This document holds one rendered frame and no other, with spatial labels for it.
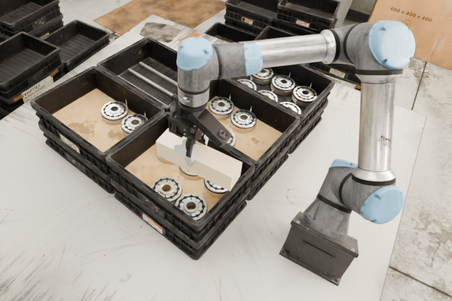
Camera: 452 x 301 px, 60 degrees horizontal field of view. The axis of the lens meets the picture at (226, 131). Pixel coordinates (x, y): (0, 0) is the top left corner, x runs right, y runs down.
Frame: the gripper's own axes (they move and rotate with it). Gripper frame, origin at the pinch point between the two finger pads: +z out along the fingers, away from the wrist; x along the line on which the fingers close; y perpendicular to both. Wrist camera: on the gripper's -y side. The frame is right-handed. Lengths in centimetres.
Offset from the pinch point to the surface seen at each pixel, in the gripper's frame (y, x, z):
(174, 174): 13.3, -7.5, 25.9
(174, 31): 75, -100, 39
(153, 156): 24.3, -10.3, 25.9
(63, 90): 68, -14, 18
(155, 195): 9.2, 8.5, 15.9
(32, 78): 127, -41, 57
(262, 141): -6.3, -38.3, 25.9
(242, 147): -1.1, -31.4, 25.9
